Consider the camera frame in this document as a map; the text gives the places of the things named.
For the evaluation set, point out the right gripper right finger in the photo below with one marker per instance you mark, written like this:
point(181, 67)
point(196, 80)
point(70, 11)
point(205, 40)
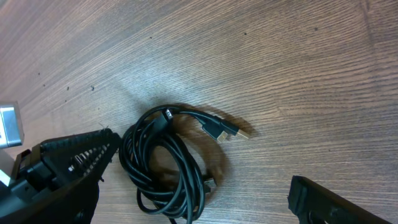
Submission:
point(313, 204)

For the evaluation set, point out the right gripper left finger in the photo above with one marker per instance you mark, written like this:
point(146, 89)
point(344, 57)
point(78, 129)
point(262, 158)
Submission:
point(57, 181)

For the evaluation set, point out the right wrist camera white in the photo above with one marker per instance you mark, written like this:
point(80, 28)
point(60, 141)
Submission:
point(12, 133)

